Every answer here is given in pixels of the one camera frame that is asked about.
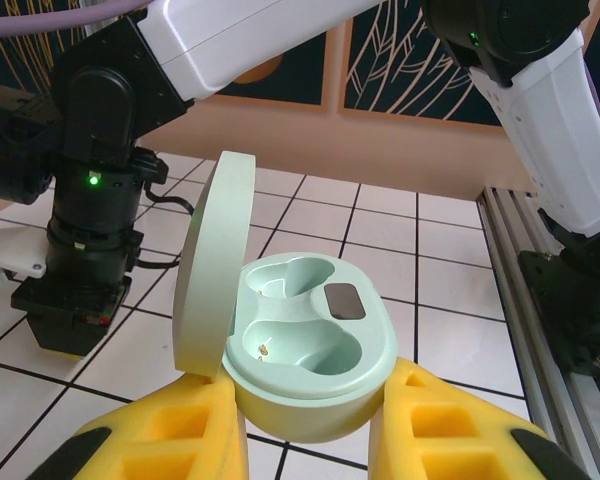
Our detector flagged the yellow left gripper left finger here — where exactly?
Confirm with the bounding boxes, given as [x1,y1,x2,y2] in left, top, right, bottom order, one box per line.
[44,372,251,480]

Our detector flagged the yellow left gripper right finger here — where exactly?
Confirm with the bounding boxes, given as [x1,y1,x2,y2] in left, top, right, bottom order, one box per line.
[367,357,589,480]

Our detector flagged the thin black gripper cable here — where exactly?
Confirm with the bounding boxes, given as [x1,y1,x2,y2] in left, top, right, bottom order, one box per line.
[138,183,197,271]

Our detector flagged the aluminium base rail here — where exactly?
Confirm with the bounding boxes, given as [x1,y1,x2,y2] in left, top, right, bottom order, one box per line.
[477,184,600,480]

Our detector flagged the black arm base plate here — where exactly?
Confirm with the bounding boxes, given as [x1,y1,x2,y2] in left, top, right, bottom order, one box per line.
[517,249,600,379]

